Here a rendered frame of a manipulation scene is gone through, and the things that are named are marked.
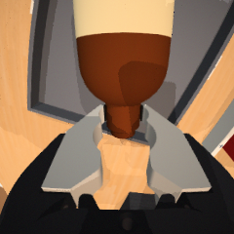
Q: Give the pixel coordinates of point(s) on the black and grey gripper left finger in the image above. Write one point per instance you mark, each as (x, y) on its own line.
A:
(68, 167)

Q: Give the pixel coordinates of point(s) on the brown glass bottle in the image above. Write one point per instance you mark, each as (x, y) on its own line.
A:
(123, 49)

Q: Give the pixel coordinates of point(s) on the red plastic bottle crate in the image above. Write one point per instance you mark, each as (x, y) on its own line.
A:
(229, 148)

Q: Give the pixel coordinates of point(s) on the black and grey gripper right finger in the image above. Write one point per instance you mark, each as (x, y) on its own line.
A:
(178, 164)

